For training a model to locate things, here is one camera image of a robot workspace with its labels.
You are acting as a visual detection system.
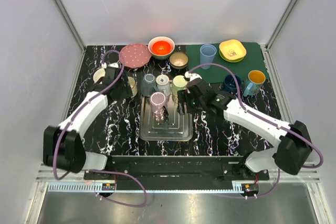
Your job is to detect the cream mug black handle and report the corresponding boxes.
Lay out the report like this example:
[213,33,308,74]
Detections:
[128,77,138,98]

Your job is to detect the light green mug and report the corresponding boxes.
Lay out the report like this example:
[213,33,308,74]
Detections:
[171,75,187,97]

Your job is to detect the pink mug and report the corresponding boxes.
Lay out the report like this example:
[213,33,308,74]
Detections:
[150,92,169,122]

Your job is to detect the dark blue mug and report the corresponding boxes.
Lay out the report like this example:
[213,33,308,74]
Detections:
[222,74,241,95]

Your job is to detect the blue butterfly mug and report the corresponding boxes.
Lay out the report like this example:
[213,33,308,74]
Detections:
[243,70,266,97]

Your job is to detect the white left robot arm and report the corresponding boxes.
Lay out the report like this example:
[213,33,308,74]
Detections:
[43,63,132,180]

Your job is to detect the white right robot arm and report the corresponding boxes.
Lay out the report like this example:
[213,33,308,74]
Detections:
[177,71,312,180]

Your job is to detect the light grey-blue mug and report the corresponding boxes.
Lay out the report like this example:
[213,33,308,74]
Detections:
[155,74,171,97]

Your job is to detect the slate blue faceted mug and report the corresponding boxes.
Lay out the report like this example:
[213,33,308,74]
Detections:
[140,73,156,97]

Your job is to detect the cream tan bowl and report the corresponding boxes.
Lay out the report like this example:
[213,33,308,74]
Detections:
[93,68,106,83]

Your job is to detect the brown patterned bowl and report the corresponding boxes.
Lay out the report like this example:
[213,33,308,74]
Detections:
[169,52,189,69]

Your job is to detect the pink dotted plate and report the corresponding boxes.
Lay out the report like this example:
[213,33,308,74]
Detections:
[119,43,152,69]

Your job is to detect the blue plastic cup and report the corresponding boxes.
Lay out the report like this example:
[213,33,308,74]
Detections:
[199,44,217,69]

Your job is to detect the metal tray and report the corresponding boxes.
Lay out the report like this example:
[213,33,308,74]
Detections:
[139,95,193,141]

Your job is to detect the green square dish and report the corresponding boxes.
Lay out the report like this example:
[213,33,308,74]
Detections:
[219,52,244,63]

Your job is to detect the bowl with orange inside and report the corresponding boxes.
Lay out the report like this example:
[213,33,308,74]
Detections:
[148,36,175,60]

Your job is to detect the yellow square dish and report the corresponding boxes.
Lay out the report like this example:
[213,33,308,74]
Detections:
[219,39,247,60]

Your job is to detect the green mat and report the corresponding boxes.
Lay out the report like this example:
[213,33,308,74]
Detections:
[186,42,269,83]

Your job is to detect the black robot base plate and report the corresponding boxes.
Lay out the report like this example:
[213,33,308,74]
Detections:
[83,155,271,192]

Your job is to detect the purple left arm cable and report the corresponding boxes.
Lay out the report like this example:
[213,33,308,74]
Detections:
[52,50,147,208]

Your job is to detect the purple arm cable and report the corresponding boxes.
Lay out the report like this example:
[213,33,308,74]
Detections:
[188,63,324,198]
[52,50,147,208]

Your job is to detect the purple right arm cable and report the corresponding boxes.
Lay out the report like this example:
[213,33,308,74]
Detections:
[188,63,324,198]

